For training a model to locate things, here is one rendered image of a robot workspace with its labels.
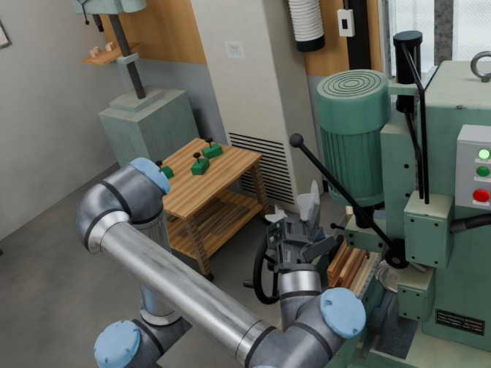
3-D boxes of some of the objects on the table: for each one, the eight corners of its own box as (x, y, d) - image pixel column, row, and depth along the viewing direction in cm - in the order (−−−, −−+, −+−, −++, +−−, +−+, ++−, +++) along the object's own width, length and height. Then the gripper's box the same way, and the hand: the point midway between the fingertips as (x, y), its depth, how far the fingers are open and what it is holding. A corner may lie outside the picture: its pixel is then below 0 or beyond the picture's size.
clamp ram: (324, 251, 159) (321, 230, 155) (346, 256, 156) (343, 234, 151) (313, 270, 154) (309, 249, 149) (335, 276, 150) (332, 254, 145)
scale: (400, 210, 161) (400, 210, 160) (404, 211, 160) (404, 211, 160) (343, 327, 128) (343, 326, 128) (348, 328, 127) (348, 328, 127)
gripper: (308, 258, 98) (298, 169, 106) (253, 282, 112) (248, 203, 121) (341, 263, 102) (329, 177, 111) (284, 286, 117) (277, 209, 125)
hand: (297, 192), depth 117 cm, fingers open, 14 cm apart
